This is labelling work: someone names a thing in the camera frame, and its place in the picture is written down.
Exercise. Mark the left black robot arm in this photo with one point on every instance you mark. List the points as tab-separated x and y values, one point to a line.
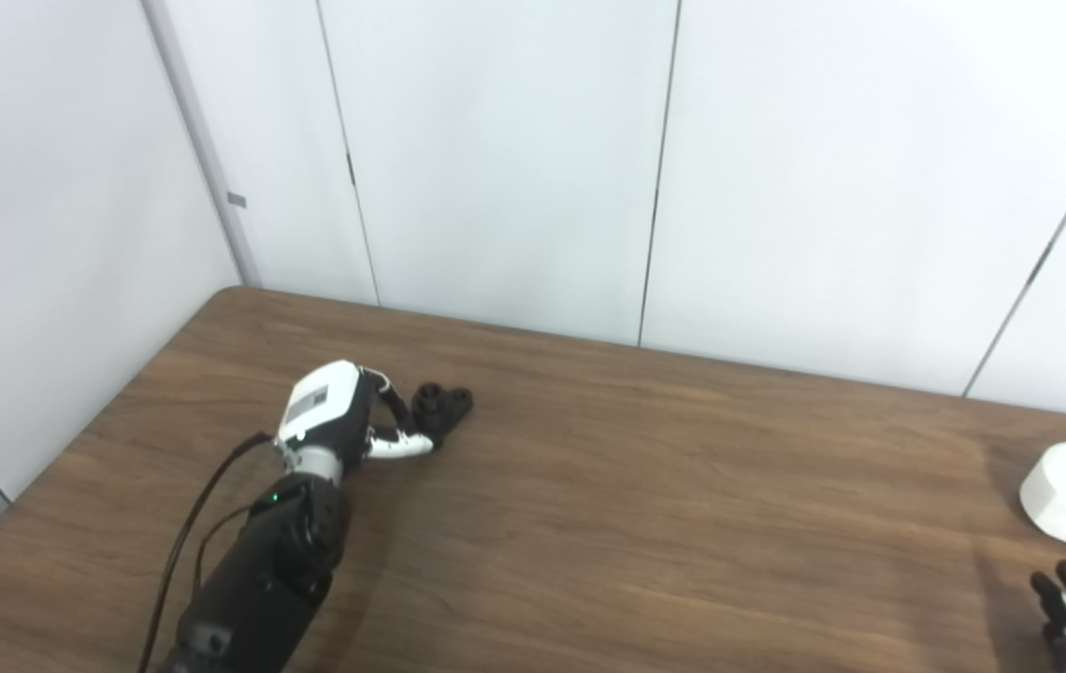
262	579

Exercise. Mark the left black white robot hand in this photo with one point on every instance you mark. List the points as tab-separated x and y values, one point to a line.
323	402

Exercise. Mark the black plastic holder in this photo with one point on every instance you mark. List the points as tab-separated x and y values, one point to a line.
444	411

